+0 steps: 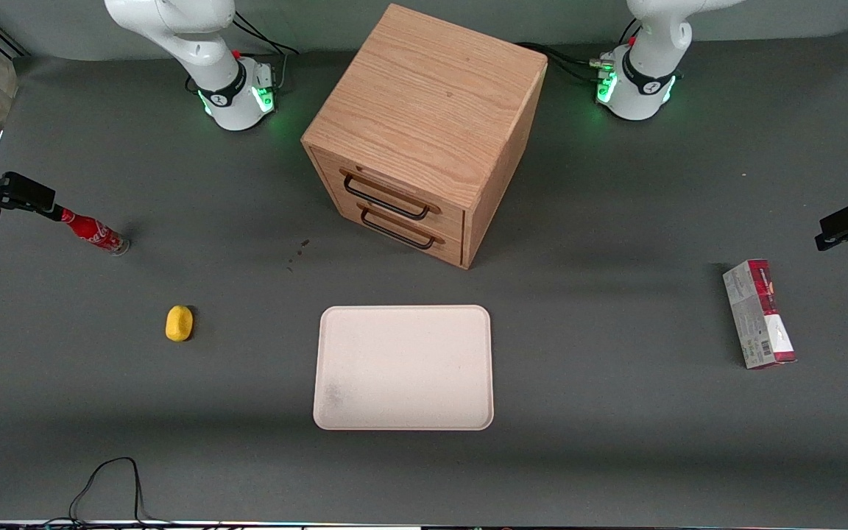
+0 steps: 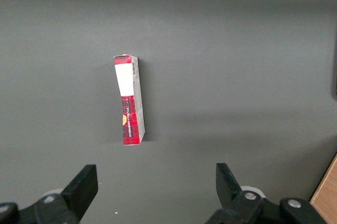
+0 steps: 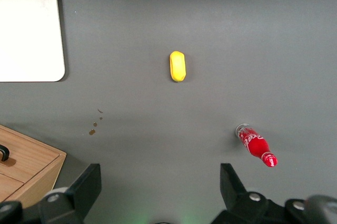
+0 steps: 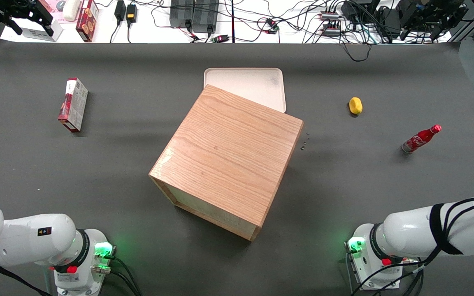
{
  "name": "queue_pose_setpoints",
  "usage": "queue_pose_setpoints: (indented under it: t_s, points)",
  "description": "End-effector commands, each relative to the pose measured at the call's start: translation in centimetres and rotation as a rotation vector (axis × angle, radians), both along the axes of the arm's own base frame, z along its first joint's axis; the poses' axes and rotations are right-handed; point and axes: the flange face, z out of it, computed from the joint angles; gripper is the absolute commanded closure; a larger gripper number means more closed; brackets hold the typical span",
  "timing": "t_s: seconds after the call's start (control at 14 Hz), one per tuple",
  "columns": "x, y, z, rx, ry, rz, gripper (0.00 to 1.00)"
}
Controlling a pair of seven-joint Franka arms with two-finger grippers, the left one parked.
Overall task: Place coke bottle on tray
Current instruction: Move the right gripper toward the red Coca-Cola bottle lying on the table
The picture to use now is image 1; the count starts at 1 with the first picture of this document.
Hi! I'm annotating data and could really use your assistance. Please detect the red coke bottle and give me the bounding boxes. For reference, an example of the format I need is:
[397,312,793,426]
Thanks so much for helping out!
[60,208,131,256]

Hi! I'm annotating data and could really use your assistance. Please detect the cream rectangular tray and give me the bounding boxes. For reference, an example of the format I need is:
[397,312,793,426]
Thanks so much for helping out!
[313,305,495,431]

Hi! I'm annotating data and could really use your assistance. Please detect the red plaid cardboard box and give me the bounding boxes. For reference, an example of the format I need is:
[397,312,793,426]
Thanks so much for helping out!
[722,258,797,370]

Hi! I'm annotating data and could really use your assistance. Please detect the yellow lemon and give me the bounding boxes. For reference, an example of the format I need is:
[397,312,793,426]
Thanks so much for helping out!
[166,305,194,342]

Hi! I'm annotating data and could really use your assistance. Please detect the wooden drawer front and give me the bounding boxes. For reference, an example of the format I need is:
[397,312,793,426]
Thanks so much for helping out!
[328,193,465,268]
[311,147,467,244]

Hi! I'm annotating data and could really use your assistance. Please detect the wooden drawer cabinet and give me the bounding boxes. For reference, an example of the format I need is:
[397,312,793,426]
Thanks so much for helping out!
[301,3,548,270]

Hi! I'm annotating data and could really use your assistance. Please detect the black right arm base cables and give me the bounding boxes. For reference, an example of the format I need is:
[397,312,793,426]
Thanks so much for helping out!
[231,10,301,93]

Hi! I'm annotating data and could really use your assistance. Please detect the black arm base cables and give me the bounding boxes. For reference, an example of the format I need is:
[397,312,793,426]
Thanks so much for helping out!
[231,10,301,93]
[515,41,616,83]

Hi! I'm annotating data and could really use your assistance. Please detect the thin black looped cable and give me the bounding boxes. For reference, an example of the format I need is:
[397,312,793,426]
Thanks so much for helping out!
[41,456,174,528]

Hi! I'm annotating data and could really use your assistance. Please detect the black left arm base cables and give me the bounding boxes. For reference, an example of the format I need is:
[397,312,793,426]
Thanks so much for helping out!
[515,41,616,83]

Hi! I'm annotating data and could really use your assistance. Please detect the black drawer handle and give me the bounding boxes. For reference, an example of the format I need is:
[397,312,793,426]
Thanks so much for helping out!
[358,205,445,250]
[341,169,442,221]

